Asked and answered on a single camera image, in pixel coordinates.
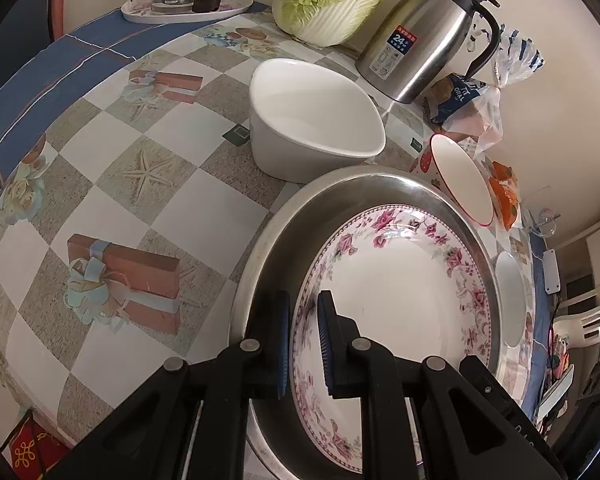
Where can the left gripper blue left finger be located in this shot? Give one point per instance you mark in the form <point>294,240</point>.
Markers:
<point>189,421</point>

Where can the pale blue wide bowl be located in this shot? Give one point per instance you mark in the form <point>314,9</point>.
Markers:
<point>512,299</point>

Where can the large stainless steel pan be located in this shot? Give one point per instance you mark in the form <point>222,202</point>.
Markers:
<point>280,260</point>

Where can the red patterned cloth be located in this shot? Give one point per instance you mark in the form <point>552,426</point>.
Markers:
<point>33,449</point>

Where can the front orange snack packet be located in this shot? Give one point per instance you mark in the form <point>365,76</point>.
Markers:
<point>504,185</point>

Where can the white plastic chair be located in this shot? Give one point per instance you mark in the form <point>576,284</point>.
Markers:
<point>574,331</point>

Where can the clear glass pitcher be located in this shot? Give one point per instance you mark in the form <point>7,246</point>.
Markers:
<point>539,215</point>

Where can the small white bowl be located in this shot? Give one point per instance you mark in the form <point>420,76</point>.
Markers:
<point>306,120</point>

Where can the checkered patterned tablecloth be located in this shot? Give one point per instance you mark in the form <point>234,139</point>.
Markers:
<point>137,135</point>

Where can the stainless steel thermos jug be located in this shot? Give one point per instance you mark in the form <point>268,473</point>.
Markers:
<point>417,39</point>

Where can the bagged sliced bread loaf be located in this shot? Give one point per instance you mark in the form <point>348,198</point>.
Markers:
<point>462,107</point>

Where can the pink floral plate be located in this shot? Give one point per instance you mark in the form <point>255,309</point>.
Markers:
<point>411,284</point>

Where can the strawberry pattern bowl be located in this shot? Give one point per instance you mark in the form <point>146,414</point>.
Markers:
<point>448,168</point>

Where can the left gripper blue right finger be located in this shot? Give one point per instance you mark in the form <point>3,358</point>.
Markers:
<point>428,419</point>

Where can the white tray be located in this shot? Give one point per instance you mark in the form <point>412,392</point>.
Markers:
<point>146,14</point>

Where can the white power strip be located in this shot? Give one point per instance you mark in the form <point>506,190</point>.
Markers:
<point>552,282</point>

